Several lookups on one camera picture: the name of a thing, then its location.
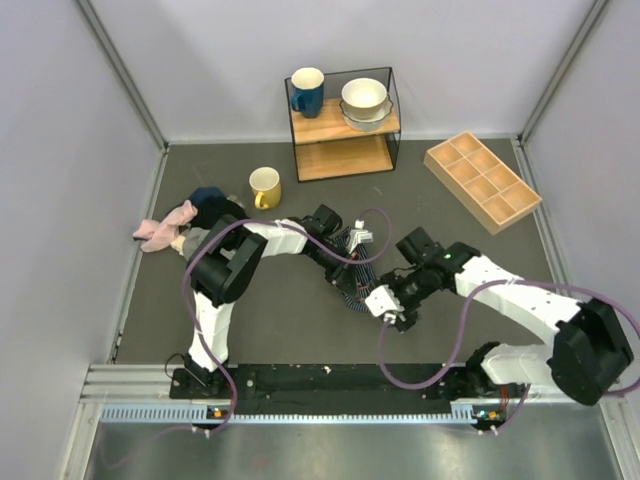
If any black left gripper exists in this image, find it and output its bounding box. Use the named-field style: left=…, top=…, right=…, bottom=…
left=307, top=241, right=360, bottom=299

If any navy striped boxer underwear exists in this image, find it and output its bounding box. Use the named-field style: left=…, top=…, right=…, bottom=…
left=333, top=227, right=376, bottom=315

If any wooden compartment tray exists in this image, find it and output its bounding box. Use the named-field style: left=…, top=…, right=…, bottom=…
left=424, top=131, right=541, bottom=235

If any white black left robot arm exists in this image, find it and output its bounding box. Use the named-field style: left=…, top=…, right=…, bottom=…
left=181, top=205, right=374, bottom=397

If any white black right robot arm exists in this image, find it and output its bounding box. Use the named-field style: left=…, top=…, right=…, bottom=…
left=365, top=228, right=634, bottom=406

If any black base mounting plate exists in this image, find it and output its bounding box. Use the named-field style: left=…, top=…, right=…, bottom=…
left=169, top=364, right=515, bottom=416

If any yellow ceramic mug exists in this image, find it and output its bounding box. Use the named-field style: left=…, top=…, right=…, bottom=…
left=249, top=167, right=282, bottom=210

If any black garment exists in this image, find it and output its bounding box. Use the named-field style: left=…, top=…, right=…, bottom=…
left=190, top=197, right=247, bottom=230

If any white scalloped bowl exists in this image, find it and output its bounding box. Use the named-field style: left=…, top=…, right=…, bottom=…
left=339, top=97, right=393, bottom=132

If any dark blue garment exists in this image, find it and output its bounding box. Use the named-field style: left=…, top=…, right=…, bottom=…
left=188, top=186, right=227, bottom=209

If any cream ceramic bowl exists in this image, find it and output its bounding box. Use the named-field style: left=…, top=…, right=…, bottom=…
left=341, top=78, right=388, bottom=120

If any blue ceramic mug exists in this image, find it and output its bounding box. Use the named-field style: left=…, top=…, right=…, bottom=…
left=290, top=67, right=325, bottom=118

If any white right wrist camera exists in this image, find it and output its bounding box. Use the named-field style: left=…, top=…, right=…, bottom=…
left=364, top=285, right=404, bottom=325

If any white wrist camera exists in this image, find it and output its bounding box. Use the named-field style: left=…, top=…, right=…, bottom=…
left=364, top=285, right=404, bottom=325
left=347, top=219, right=374, bottom=253

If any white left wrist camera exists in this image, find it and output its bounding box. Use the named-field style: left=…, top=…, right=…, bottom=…
left=347, top=219, right=374, bottom=253

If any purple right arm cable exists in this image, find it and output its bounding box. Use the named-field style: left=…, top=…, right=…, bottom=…
left=377, top=280, right=640, bottom=431

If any grey slotted cable duct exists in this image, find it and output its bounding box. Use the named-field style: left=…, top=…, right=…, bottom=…
left=100, top=404, right=502, bottom=425

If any black wire wooden shelf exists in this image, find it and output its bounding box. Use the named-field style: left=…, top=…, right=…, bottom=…
left=289, top=66, right=402, bottom=182

